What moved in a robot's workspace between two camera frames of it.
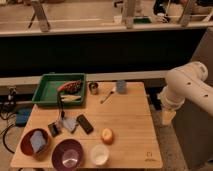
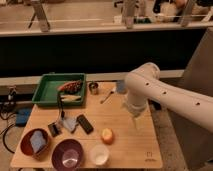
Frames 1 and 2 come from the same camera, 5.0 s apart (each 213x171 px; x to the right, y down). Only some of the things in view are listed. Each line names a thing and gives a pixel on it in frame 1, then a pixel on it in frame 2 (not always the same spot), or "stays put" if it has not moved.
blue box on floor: (21, 116) stays put
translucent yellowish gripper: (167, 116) -> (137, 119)
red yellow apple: (107, 136) stays put
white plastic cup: (99, 154) stays put
